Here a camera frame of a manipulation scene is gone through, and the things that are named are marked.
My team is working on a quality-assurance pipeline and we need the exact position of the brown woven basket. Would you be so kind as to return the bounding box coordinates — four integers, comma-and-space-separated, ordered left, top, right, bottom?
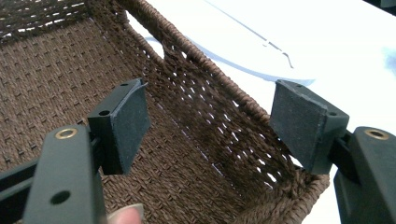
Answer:
0, 0, 331, 224

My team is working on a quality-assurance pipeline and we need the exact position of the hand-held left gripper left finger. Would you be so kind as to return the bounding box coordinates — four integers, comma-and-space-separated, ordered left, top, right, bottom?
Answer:
22, 77, 151, 224

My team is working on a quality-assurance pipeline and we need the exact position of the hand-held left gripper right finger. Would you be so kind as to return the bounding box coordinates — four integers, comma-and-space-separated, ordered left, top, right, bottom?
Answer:
269, 79, 396, 224

